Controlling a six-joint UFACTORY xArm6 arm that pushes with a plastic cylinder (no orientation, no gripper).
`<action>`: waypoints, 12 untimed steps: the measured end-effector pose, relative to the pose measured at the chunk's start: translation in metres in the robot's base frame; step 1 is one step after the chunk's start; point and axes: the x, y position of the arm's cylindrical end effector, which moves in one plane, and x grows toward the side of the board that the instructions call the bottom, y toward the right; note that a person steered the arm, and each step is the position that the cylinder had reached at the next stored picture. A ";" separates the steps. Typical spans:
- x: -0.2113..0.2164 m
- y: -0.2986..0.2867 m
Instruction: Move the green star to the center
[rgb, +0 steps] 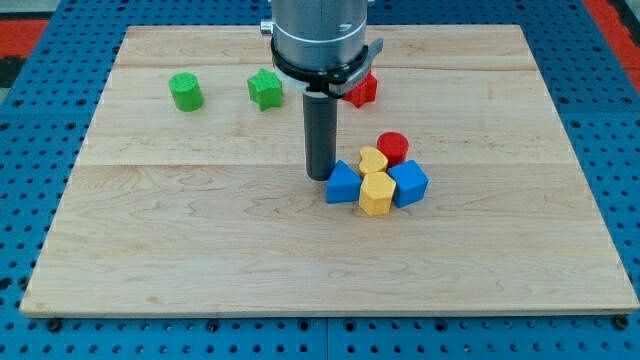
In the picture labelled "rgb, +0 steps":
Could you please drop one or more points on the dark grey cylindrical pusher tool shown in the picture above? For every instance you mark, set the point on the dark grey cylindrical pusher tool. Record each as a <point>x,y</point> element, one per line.
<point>320,129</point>

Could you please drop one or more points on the blue triangle block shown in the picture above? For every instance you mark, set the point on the blue triangle block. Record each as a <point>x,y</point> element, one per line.
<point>343,184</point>

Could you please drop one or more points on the yellow heart block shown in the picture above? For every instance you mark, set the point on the yellow heart block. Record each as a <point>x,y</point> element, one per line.
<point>371,160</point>

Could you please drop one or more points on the green cylinder block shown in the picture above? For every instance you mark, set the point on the green cylinder block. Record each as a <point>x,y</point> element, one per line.
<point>186,92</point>

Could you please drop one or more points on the red cylinder block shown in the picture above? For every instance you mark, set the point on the red cylinder block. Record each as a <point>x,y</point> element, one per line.
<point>394,146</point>

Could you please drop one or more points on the yellow pentagon block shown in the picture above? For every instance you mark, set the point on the yellow pentagon block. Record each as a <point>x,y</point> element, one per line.
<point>376,193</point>

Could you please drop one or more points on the red star block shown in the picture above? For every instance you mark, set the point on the red star block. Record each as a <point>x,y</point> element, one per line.
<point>364,92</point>

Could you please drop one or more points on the blue cube block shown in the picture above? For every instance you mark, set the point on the blue cube block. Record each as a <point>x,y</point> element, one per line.
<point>411,183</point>

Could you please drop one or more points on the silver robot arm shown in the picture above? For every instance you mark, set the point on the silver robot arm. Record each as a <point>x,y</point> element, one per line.
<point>317,35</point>

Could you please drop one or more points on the light wooden board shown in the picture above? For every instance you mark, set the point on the light wooden board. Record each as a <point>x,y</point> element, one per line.
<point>210,213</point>

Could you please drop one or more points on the green star block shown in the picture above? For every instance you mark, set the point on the green star block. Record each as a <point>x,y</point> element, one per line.
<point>265,89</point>

